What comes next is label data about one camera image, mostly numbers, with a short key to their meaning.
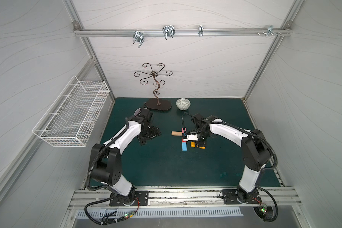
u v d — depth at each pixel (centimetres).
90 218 66
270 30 77
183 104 115
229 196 73
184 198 75
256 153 48
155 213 70
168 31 77
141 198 74
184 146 91
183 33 78
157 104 115
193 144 85
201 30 78
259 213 74
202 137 77
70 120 69
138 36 76
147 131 73
